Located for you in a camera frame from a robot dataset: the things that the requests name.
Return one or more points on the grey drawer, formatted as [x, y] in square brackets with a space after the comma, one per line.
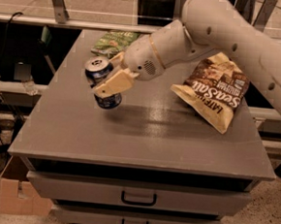
[96, 216]
[122, 192]

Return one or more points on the upper grey drawer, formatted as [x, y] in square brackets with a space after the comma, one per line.
[122, 192]

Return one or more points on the cardboard box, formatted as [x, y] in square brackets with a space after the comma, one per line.
[17, 195]

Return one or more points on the green chip bag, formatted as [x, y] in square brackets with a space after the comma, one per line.
[114, 42]

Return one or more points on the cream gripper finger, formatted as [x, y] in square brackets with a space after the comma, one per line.
[117, 83]
[117, 60]

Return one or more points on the clear plastic water bottle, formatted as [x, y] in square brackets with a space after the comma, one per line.
[30, 87]

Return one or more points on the lower grey drawer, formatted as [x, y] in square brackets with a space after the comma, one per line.
[96, 216]

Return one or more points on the right metal bracket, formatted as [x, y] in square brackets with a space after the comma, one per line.
[264, 14]

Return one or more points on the brown sea salt chip bag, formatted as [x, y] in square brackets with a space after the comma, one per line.
[214, 90]

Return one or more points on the grey drawer cabinet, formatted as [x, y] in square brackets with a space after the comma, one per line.
[152, 136]

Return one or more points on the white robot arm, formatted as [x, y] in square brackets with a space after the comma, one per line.
[205, 27]

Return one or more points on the left metal bracket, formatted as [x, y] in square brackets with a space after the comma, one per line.
[61, 14]

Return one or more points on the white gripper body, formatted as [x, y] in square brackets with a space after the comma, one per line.
[141, 59]

